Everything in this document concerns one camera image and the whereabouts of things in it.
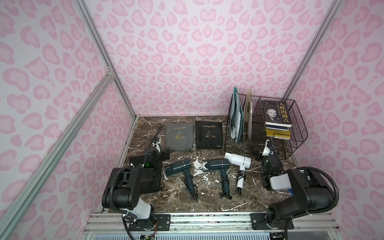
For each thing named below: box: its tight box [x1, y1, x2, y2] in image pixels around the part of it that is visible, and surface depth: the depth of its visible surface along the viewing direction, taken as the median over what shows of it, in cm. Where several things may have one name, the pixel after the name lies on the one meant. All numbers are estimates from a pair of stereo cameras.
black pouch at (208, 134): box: [195, 120, 223, 148], surface depth 110 cm
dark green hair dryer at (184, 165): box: [164, 158, 198, 200], surface depth 88 cm
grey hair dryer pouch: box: [165, 123, 194, 151], surface depth 109 cm
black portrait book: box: [263, 101, 293, 128], surface depth 92 cm
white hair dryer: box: [224, 152, 252, 195], surface depth 90 cm
